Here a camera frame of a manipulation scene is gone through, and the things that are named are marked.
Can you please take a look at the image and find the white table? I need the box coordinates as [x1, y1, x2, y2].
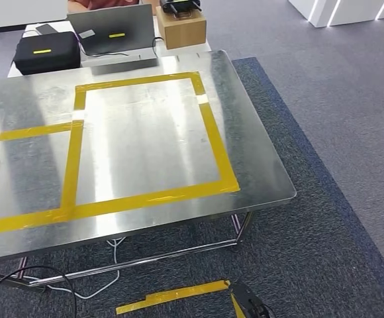
[7, 17, 213, 79]

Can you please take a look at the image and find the white lit plinth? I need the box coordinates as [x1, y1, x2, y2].
[288, 0, 384, 28]

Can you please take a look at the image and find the black router with antennas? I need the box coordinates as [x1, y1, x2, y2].
[159, 0, 202, 19]

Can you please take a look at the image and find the steel workbench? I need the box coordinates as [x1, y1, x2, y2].
[0, 49, 297, 286]

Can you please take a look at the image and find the white power cable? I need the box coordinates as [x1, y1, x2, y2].
[23, 237, 127, 301]

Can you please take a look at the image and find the cardboard box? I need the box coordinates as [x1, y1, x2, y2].
[155, 5, 207, 50]

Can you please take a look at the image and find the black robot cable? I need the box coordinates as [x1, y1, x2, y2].
[0, 265, 78, 318]

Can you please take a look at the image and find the grey laptop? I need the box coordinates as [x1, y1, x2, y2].
[66, 3, 159, 69]

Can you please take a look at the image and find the black case with yellow label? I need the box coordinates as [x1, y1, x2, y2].
[12, 30, 82, 76]

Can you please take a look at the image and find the dark phone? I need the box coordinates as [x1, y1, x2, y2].
[35, 23, 59, 36]

